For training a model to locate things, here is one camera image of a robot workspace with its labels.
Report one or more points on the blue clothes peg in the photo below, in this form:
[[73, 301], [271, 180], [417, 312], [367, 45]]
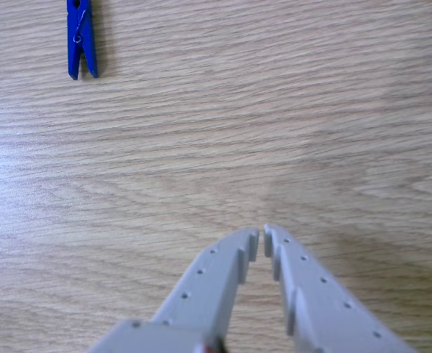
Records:
[[81, 40]]

